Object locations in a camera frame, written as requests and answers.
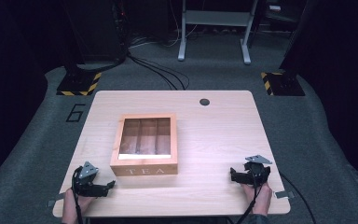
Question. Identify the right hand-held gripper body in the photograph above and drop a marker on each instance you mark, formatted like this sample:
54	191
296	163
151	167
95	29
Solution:
256	172

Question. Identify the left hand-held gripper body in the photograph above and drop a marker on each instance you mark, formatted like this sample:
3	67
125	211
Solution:
85	180

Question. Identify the person's right hand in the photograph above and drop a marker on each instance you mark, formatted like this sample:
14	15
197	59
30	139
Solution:
261	199

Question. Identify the person's left hand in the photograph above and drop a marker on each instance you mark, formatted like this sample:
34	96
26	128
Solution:
71	203

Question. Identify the wooden tea box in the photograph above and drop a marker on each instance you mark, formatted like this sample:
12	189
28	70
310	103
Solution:
146	146

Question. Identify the black stand column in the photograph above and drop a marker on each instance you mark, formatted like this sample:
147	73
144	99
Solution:
293	40

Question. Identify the dark cabinet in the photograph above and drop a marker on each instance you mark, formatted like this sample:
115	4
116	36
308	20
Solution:
93	28

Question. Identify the grey metal table bracket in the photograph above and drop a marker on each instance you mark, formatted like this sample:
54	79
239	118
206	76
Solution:
283	194
55	200

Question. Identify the black yellow striped base plate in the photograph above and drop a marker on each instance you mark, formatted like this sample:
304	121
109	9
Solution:
282	84
79	84

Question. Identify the white metal desk frame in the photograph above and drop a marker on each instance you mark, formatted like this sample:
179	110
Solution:
214	18

